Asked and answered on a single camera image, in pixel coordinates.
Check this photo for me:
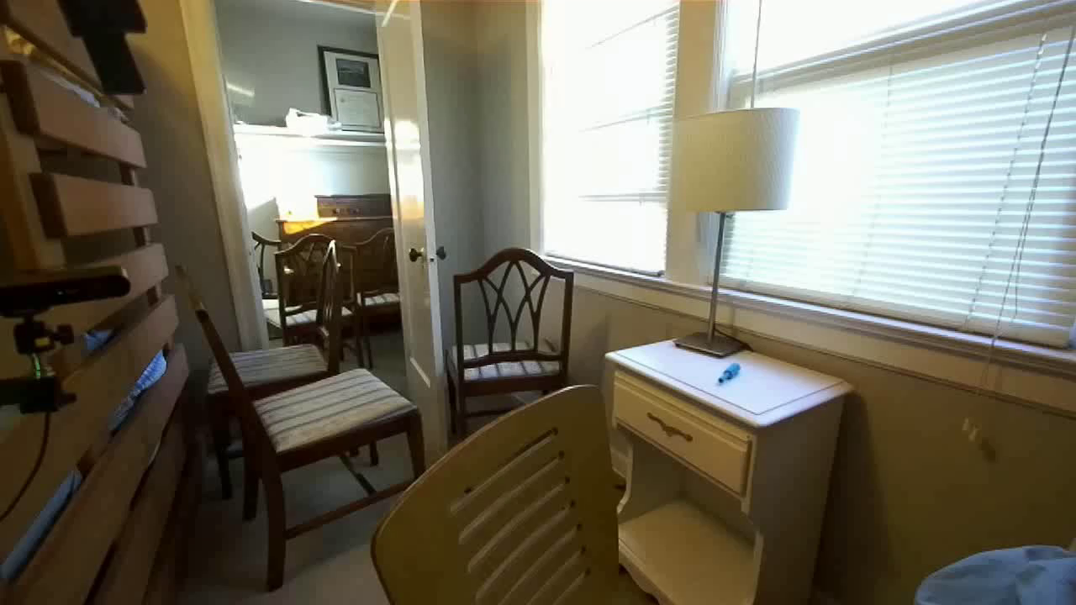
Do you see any dark chair with arched back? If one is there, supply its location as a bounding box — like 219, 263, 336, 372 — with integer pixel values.
445, 246, 577, 446

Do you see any dark wooden dining chair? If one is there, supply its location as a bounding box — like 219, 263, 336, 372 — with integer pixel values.
338, 228, 404, 340

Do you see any dark chair with striped seat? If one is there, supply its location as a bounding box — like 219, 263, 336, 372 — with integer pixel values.
195, 299, 429, 596
201, 233, 353, 501

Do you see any white room door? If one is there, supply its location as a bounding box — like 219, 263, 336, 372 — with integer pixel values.
372, 0, 454, 465

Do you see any narrow white window blind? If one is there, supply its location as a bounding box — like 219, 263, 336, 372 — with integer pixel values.
539, 0, 681, 278

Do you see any dark wooden table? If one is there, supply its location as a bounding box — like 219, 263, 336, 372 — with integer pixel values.
279, 193, 396, 249

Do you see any table lamp with white shade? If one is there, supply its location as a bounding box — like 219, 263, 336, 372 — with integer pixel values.
669, 106, 800, 364

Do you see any white mantel shelf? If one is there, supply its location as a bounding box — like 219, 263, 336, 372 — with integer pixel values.
231, 118, 390, 221

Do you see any black framed picture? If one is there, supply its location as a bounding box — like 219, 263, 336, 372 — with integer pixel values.
316, 42, 383, 134

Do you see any white wooden nightstand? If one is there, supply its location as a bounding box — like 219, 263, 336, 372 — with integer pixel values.
600, 336, 854, 605

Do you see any wide white window blind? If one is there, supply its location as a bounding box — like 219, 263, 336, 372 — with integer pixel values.
718, 21, 1076, 349

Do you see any light wooden dresser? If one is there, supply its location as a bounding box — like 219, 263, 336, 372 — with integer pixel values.
0, 0, 195, 605

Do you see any light blue cloth bundle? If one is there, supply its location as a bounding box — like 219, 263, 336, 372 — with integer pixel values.
912, 544, 1076, 605

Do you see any black camera on mount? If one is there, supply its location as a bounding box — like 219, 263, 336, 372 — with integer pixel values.
0, 264, 134, 417

